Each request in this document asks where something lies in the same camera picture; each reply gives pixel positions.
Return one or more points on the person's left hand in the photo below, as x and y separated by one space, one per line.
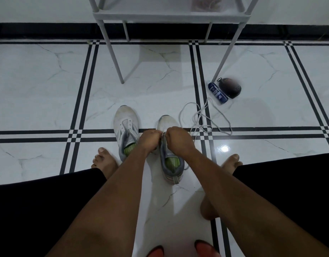
149 141

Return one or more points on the person's right hand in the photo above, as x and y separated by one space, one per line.
180 141

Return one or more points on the white grey sneaker shoe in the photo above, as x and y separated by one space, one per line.
164 121
124 115

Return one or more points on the grey white shoelace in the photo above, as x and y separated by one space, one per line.
204 128

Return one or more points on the clear box with red lid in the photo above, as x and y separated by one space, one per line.
207 4

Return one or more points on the person's right forearm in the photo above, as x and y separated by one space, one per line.
255 206

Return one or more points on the person's left forearm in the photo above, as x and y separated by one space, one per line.
105 206

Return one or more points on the person's left foot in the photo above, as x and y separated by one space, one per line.
105 163

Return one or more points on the person's foot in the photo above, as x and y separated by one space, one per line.
231 163
105 163

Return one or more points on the person's right foot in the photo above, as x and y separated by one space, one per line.
231 163

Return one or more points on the person's right leg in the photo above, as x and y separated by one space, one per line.
208 210

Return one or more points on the grey metal shelf rack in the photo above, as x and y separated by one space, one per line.
167 17

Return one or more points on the black oval polish bottle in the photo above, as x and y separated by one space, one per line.
231 88

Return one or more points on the black shorts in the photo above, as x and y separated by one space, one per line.
287 184

